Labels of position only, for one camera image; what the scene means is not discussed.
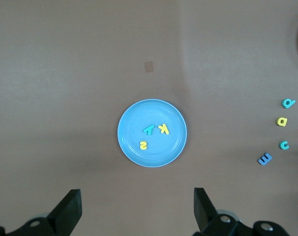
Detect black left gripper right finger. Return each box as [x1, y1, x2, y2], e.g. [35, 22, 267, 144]
[193, 187, 239, 236]

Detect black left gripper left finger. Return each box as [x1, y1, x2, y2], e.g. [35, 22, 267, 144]
[6, 188, 83, 236]

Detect blue plate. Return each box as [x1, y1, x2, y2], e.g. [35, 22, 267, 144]
[117, 98, 188, 168]

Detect blue foam letter E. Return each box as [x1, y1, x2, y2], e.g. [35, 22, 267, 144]
[257, 152, 272, 166]

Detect teal foam letter p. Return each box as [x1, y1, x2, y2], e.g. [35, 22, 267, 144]
[281, 98, 296, 109]

